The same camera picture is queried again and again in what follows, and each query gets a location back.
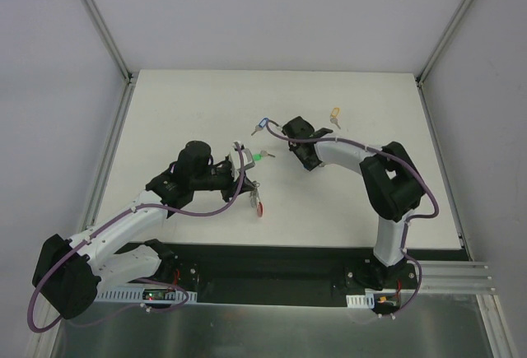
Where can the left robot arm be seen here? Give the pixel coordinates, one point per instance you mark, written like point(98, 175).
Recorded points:
point(71, 273)

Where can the key with blue rectangular tag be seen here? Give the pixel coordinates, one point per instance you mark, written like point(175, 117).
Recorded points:
point(263, 123)

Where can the aluminium frame rail left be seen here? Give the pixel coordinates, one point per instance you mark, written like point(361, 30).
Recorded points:
point(79, 94)

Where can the aluminium frame rail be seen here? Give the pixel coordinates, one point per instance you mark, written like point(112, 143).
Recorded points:
point(457, 89)
point(79, 94)

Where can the key with green tag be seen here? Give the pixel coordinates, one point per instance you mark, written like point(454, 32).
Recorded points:
point(261, 155)

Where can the aluminium frame rail right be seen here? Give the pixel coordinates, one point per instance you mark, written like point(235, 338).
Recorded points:
point(457, 89)

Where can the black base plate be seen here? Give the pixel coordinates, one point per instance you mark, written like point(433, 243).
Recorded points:
point(266, 275)

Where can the key with yellow tag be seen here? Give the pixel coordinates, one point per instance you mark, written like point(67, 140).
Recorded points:
point(334, 117)

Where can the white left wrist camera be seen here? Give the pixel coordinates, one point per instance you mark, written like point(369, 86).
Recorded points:
point(240, 157)

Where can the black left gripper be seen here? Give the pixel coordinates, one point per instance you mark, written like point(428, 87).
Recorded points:
point(230, 179)

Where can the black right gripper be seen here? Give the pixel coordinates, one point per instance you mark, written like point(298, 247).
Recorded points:
point(298, 137)

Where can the red handled metal key organizer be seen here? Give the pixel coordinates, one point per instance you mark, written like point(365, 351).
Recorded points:
point(255, 200)

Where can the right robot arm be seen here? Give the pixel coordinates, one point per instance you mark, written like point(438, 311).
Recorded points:
point(392, 190)

